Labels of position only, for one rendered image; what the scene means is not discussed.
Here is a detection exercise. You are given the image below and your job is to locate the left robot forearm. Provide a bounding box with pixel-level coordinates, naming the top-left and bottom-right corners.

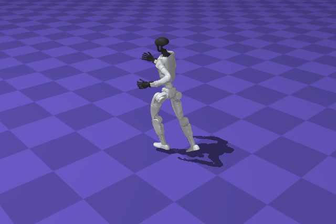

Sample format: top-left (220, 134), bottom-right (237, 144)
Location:
top-left (150, 76), bottom-right (169, 87)

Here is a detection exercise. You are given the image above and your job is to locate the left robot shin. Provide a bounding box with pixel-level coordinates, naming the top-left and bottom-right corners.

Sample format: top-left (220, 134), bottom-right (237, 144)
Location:
top-left (152, 119), bottom-right (166, 145)

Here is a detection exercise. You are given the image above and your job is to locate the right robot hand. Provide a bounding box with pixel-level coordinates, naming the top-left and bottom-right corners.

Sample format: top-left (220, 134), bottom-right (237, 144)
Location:
top-left (142, 52), bottom-right (157, 63)

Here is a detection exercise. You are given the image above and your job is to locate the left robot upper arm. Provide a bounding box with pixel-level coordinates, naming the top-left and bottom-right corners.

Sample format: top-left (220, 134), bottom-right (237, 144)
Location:
top-left (155, 59), bottom-right (173, 82)

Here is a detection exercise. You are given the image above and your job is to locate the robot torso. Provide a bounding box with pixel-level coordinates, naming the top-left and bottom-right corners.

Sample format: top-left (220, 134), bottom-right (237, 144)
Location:
top-left (156, 51), bottom-right (176, 99)

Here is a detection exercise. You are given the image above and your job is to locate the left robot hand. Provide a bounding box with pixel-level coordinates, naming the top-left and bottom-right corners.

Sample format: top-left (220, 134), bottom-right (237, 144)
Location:
top-left (137, 79), bottom-right (154, 89)

